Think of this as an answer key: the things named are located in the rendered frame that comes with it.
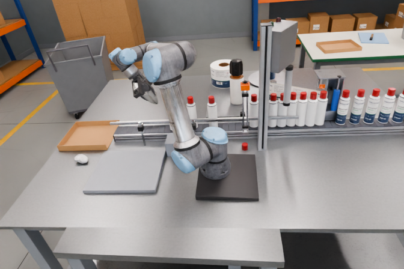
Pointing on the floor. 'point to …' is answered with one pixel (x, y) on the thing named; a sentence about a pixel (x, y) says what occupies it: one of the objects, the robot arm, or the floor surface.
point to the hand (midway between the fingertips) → (156, 102)
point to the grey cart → (79, 71)
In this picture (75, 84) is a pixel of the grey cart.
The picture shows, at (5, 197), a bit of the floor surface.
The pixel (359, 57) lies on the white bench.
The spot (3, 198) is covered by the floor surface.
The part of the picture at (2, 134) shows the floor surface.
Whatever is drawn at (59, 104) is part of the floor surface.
